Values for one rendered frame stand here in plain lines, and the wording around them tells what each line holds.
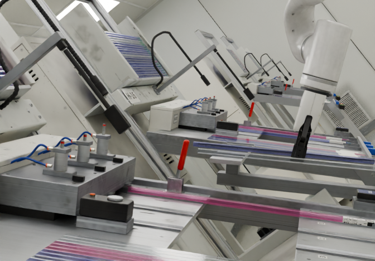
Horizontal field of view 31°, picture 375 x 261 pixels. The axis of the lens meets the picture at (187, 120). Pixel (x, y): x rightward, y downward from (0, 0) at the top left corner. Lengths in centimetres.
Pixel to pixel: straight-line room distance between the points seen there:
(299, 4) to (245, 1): 728
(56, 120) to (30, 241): 133
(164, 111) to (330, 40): 93
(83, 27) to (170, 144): 51
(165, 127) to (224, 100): 337
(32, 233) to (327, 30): 86
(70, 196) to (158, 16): 800
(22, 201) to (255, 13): 783
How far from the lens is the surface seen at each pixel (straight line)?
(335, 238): 117
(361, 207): 137
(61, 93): 226
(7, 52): 150
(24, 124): 141
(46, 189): 108
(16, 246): 95
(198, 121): 247
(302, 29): 165
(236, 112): 571
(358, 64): 877
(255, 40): 879
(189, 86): 576
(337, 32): 157
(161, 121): 237
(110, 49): 232
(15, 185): 110
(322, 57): 157
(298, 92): 712
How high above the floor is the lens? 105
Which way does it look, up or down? 3 degrees up
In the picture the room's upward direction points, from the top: 37 degrees counter-clockwise
